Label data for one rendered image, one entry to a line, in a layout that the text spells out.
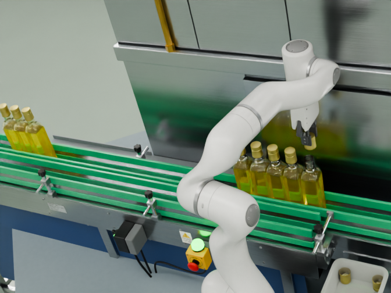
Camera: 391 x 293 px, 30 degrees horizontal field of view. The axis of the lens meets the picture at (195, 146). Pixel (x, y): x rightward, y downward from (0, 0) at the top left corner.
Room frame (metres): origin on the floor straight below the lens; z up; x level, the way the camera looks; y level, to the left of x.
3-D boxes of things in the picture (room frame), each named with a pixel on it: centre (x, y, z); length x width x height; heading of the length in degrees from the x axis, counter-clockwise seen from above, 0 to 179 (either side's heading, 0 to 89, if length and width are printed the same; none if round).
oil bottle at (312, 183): (1.65, -0.33, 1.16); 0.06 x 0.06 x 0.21; 55
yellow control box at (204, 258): (1.70, 0.08, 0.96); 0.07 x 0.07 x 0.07; 54
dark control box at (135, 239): (1.86, 0.31, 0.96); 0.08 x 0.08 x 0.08; 54
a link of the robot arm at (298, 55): (1.63, -0.34, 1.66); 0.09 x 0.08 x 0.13; 44
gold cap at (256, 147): (1.75, -0.18, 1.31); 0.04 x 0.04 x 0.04
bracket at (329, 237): (1.52, -0.32, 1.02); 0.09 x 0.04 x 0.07; 144
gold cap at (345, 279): (1.45, -0.35, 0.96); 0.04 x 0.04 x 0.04
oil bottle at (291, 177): (1.68, -0.28, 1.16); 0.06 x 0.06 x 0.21; 53
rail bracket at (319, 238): (1.50, -0.31, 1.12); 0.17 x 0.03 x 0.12; 144
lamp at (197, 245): (1.70, 0.08, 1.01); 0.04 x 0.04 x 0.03
